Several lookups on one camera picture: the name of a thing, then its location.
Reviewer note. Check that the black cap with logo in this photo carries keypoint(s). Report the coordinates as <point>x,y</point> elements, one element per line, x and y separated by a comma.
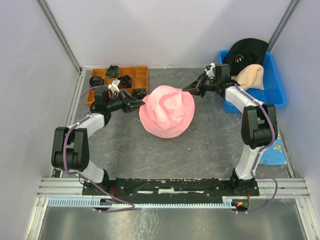
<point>245,52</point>

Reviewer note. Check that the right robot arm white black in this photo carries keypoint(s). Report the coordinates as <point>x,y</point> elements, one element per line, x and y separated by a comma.
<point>259,120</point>

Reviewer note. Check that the orange compartment tray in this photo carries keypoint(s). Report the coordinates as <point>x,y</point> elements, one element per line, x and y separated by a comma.
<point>139,76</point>

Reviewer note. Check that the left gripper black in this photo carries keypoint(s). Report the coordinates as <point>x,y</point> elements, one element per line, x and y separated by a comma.
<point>134,103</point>

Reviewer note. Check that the beige hat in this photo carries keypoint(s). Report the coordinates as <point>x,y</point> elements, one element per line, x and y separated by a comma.
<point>251,77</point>

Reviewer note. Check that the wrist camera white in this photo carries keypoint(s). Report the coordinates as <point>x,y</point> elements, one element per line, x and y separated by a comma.
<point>210,71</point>
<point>114,87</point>

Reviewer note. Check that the rolled black belt left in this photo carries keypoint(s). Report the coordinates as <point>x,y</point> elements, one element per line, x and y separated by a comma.
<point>96,81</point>

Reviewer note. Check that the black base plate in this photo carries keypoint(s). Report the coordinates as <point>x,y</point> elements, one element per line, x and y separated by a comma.
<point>179,191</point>

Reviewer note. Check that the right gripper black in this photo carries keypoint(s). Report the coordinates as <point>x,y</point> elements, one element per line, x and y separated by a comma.
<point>196,88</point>

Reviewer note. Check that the blue cloth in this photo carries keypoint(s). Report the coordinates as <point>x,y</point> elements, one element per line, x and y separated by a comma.
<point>274,155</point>

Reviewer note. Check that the blue plastic bin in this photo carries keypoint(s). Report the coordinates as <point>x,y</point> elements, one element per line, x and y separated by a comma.
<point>273,91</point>

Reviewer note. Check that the light blue cable duct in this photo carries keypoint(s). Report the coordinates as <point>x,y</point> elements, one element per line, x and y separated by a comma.
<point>95,202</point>

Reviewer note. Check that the rolled black belt top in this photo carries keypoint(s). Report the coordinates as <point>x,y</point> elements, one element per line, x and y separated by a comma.
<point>112,71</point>

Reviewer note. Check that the rolled black belt centre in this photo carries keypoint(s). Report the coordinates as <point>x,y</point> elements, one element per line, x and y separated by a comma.
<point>125,82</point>

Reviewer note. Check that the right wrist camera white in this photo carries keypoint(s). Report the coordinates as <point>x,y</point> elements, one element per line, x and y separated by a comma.
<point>210,71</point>

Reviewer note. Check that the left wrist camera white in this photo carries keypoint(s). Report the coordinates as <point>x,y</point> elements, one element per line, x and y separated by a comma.
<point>114,87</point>

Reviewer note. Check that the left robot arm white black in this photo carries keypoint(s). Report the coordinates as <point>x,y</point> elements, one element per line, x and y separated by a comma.
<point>70,150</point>

